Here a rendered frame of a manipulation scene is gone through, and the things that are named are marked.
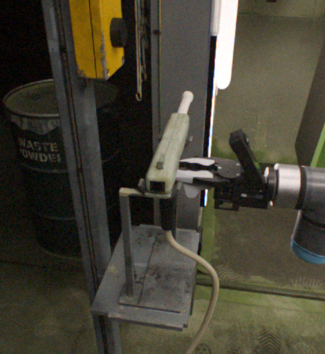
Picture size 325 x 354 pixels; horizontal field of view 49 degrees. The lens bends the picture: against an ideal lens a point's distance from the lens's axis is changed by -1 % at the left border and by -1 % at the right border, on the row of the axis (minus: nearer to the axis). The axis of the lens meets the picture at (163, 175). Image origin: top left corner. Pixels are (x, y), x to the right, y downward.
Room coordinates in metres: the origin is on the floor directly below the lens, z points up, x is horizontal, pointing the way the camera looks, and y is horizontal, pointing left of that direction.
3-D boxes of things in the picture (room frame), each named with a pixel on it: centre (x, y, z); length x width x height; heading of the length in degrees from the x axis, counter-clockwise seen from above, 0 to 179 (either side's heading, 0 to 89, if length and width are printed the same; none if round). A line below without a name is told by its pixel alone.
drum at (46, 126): (1.75, 0.51, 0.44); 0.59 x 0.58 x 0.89; 61
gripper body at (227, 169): (0.63, -0.16, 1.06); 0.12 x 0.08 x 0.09; 80
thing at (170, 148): (0.77, -0.03, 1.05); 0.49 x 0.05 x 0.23; 170
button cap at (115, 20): (0.67, 0.08, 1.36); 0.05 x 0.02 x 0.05; 170
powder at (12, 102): (1.75, 0.51, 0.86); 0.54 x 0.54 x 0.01
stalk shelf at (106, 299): (0.66, 0.03, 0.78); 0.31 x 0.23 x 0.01; 170
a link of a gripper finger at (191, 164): (0.67, -0.07, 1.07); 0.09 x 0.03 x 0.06; 71
